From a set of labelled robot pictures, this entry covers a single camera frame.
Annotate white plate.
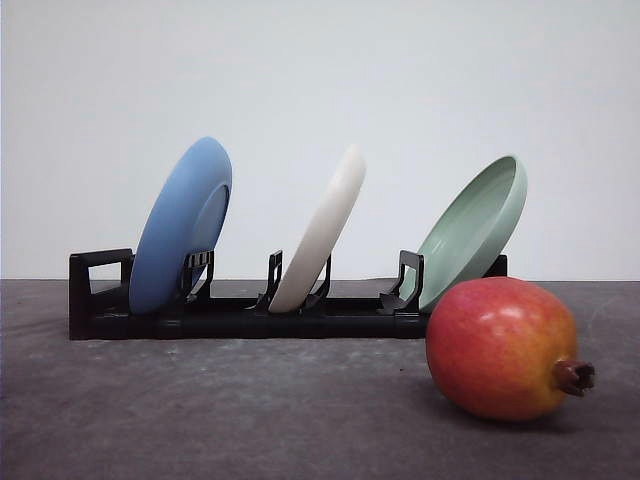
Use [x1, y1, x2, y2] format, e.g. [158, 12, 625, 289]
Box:
[269, 145, 367, 313]

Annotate red yellow pomegranate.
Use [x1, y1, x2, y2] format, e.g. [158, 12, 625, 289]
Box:
[426, 277, 595, 421]

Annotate blue plate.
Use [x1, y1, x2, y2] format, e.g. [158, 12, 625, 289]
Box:
[129, 137, 233, 316]

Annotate green plate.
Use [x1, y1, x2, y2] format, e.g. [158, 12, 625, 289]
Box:
[418, 155, 528, 312]

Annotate black plastic dish rack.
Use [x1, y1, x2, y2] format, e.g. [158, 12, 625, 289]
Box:
[69, 248, 508, 340]

